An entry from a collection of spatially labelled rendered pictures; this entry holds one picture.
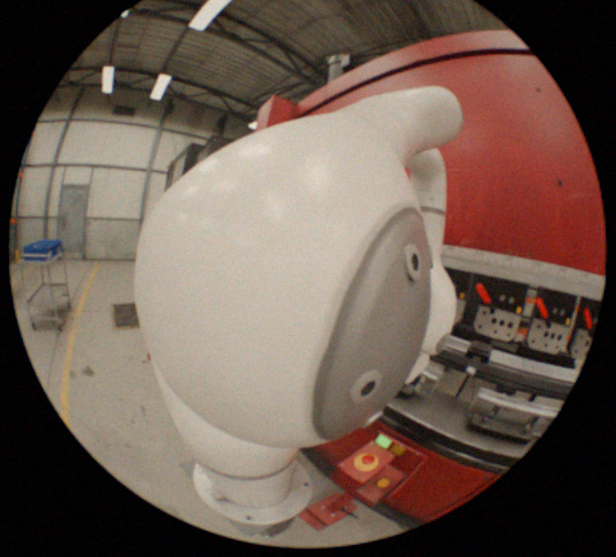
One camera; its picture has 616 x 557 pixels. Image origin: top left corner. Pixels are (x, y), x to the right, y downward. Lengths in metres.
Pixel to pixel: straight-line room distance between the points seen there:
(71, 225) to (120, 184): 2.17
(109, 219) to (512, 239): 7.55
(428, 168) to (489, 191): 0.27
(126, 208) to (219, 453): 7.20
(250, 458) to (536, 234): 0.69
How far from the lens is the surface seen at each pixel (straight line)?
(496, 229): 0.65
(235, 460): 0.17
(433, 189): 0.48
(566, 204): 0.70
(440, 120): 0.34
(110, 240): 7.33
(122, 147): 7.59
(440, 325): 0.44
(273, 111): 1.50
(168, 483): 1.53
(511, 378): 1.05
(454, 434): 0.76
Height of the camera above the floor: 1.39
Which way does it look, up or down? 5 degrees down
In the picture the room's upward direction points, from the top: 7 degrees clockwise
